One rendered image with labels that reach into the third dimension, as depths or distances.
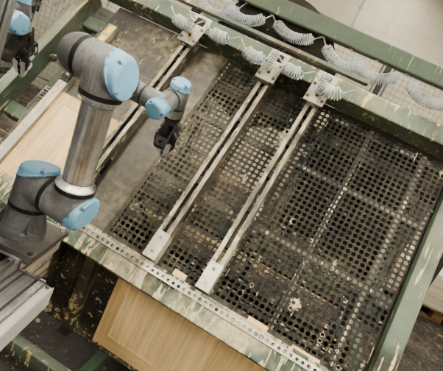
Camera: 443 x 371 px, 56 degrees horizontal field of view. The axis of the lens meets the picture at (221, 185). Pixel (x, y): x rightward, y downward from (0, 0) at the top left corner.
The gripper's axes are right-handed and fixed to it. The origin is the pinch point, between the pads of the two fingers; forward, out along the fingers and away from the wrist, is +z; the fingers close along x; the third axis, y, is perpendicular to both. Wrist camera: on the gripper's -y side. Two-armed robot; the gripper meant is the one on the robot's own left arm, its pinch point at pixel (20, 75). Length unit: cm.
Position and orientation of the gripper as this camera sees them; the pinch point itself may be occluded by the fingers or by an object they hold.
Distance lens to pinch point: 198.1
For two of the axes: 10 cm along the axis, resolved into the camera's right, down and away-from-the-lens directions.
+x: -9.0, -4.4, 0.4
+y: 3.3, -6.1, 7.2
